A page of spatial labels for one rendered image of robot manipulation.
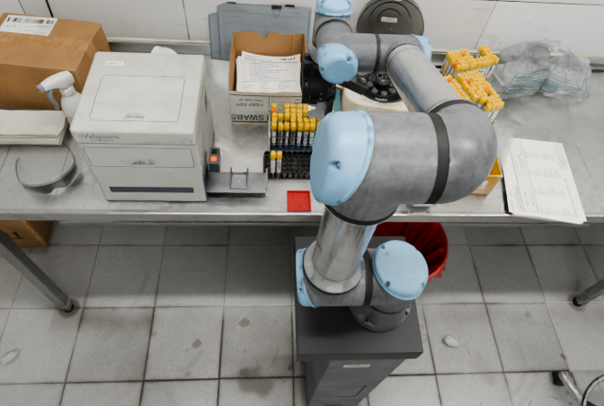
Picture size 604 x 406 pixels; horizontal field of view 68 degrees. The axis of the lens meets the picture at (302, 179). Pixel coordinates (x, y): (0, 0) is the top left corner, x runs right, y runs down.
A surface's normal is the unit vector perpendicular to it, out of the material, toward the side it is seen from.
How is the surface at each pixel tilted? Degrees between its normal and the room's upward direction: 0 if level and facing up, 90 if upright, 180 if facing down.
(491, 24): 90
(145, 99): 0
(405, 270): 8
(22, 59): 2
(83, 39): 2
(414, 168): 48
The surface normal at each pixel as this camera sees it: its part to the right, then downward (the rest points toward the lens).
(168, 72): 0.07, -0.57
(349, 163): 0.04, 0.11
